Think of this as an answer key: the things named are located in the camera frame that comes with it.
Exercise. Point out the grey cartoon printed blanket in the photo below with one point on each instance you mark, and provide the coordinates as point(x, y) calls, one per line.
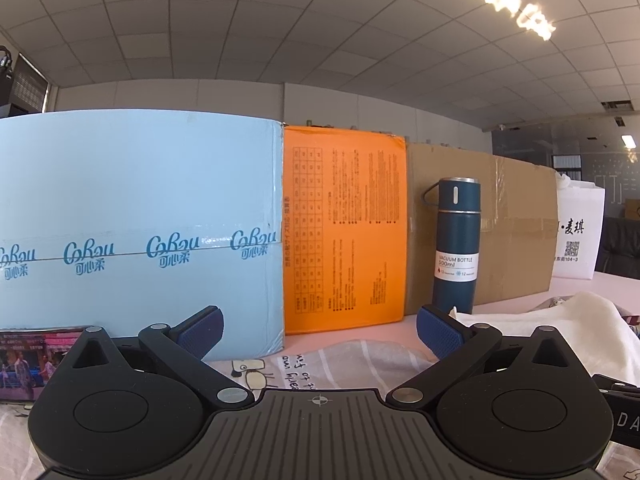
point(340, 365)

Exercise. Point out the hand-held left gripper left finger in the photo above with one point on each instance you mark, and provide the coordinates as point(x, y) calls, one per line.
point(200, 332)

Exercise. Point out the white shirt with black collar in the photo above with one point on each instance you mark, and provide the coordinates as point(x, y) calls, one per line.
point(560, 330)

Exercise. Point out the white paper bag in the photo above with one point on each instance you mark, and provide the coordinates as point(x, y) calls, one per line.
point(577, 230)

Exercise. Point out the ceiling light panel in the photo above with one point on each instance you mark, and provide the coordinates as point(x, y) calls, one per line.
point(630, 141)

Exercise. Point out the black sofa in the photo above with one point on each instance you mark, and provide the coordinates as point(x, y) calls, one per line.
point(622, 245)

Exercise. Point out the light blue carton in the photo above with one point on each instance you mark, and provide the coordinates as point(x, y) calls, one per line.
point(135, 220)

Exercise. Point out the orange carton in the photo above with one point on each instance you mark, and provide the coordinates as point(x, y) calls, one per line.
point(345, 230)

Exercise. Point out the smartphone with lit screen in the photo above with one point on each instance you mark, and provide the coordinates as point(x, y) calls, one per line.
point(30, 365)

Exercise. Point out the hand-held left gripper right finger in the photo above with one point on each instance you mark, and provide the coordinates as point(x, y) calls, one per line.
point(440, 332)

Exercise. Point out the brown cardboard box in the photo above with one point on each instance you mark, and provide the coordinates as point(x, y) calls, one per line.
point(515, 230)

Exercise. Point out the dark blue vacuum bottle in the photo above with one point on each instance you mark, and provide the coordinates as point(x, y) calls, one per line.
point(455, 245)

